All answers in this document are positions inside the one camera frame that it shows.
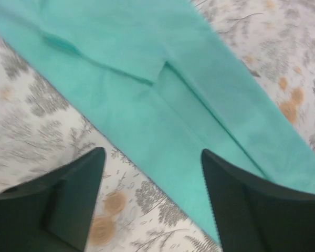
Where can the teal t shirt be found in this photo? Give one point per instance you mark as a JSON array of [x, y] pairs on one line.
[[163, 80]]

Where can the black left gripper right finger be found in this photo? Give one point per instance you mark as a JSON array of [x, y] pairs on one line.
[[253, 214]]

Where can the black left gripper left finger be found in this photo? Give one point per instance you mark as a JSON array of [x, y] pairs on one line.
[[52, 212]]

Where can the floral patterned table cloth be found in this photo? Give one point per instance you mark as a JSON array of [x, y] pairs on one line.
[[39, 130]]

